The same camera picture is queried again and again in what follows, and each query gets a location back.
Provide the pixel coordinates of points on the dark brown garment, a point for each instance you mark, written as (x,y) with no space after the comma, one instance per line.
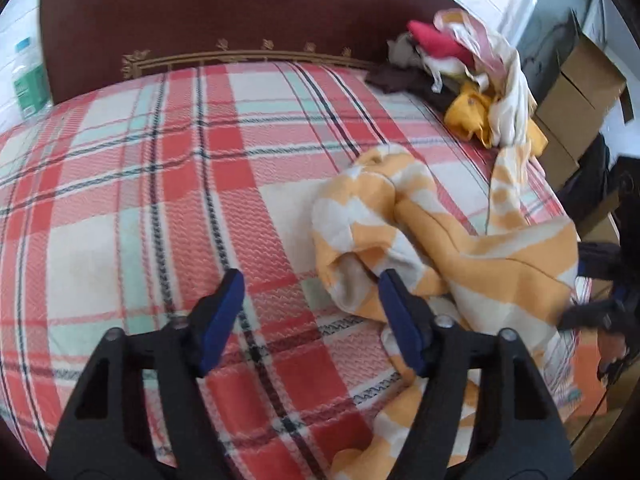
(392,79)

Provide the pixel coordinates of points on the yellow garment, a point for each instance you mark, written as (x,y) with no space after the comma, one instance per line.
(468,116)

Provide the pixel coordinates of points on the orange white striped sweater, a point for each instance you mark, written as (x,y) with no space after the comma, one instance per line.
(468,318)

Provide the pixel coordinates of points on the cream white garment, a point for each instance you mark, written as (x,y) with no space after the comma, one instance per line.
(500,61)

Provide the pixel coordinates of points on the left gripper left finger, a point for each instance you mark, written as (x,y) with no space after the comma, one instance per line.
(137,411)

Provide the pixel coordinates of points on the person's right hand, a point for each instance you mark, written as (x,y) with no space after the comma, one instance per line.
(612,348)

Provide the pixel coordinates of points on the right side cardboard boxes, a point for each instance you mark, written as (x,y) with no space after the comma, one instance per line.
(571,115)

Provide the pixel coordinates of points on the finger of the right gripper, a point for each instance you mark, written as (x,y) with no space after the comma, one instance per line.
(598,260)
(610,315)

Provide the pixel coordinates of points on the red plaid bed sheet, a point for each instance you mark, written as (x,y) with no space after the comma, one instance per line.
(123,207)

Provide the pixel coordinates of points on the red knit garment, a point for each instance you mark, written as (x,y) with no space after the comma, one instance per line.
(436,44)

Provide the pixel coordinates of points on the green label water bottle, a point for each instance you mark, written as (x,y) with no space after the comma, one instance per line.
(29,79)

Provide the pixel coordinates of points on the grey checked garment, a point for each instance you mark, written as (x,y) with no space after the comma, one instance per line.
(402,52)

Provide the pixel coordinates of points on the dark brown wooden headboard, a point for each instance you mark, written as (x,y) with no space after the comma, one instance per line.
(90,44)

